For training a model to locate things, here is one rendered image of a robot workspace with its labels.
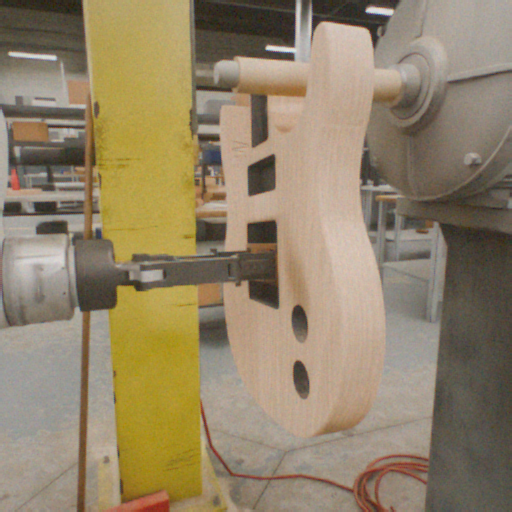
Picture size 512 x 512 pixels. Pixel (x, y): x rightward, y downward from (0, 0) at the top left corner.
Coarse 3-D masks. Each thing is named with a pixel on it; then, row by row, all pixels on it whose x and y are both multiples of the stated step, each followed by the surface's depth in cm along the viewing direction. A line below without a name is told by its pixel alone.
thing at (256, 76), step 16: (240, 64) 40; (256, 64) 40; (272, 64) 41; (288, 64) 41; (304, 64) 42; (240, 80) 40; (256, 80) 40; (272, 80) 41; (288, 80) 41; (304, 80) 42; (384, 80) 45; (400, 80) 46; (288, 96) 43; (304, 96) 44; (384, 96) 46
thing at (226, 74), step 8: (216, 64) 40; (224, 64) 40; (232, 64) 40; (216, 72) 40; (224, 72) 40; (232, 72) 40; (216, 80) 40; (224, 80) 40; (232, 80) 40; (232, 88) 41
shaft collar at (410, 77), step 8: (400, 64) 46; (400, 72) 46; (408, 72) 45; (416, 72) 46; (408, 80) 45; (416, 80) 45; (400, 88) 46; (408, 88) 45; (416, 88) 46; (400, 96) 46; (408, 96) 46; (384, 104) 48; (392, 104) 47; (400, 104) 47; (408, 104) 47
